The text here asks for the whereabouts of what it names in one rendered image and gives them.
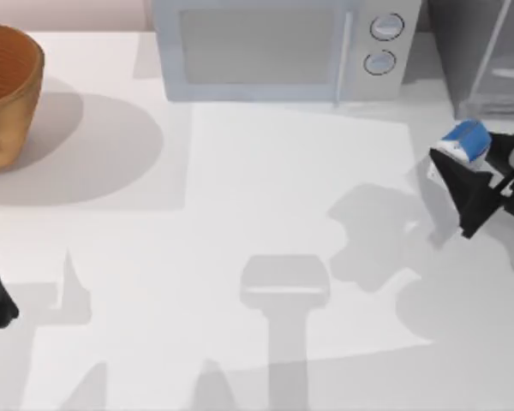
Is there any microwave door handle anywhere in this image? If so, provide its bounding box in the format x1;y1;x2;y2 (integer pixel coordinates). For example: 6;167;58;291
333;10;354;106

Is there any round microwave knob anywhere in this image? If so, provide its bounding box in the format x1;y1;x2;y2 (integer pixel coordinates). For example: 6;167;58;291
368;12;406;43
362;48;397;79

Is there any woven wooden basket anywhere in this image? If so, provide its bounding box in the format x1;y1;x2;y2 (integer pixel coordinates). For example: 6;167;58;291
0;23;45;175

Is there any blue and white carton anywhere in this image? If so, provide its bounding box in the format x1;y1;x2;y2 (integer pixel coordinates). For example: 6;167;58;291
427;119;493;182

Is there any grey cabinet with dark inside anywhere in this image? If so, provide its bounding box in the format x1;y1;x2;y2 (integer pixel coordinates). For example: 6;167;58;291
427;0;514;122

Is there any microwave oven door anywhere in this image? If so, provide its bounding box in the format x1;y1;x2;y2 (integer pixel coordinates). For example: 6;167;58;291
152;0;353;105

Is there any pale microwave oven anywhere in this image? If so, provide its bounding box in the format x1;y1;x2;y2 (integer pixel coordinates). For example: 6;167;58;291
151;0;421;106

